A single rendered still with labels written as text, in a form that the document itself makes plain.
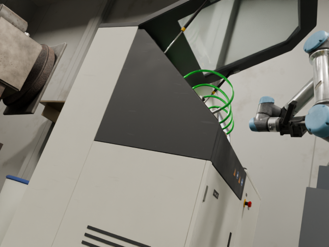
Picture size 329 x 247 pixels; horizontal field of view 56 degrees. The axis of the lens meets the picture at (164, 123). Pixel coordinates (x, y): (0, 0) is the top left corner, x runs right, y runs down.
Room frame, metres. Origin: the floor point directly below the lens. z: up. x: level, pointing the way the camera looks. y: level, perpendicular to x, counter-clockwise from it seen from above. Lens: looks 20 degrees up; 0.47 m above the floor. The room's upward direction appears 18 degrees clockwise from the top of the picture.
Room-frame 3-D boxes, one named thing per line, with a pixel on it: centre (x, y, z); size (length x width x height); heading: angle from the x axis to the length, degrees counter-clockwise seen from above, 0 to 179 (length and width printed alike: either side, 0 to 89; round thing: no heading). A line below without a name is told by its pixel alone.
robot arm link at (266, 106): (1.46, -0.50, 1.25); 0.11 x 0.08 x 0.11; 111
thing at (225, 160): (1.46, -0.36, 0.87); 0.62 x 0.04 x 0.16; 151
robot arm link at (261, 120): (1.46, -0.48, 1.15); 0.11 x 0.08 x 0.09; 42
